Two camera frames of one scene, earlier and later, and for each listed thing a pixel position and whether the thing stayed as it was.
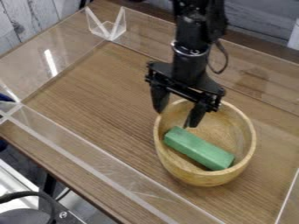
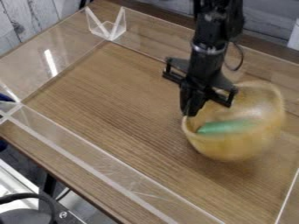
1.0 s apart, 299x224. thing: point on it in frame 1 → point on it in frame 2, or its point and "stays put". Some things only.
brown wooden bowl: x=229 y=129 → x=257 y=103
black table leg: x=51 y=184 stays put
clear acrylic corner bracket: x=108 y=30 stays put
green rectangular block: x=208 y=154 → x=226 y=125
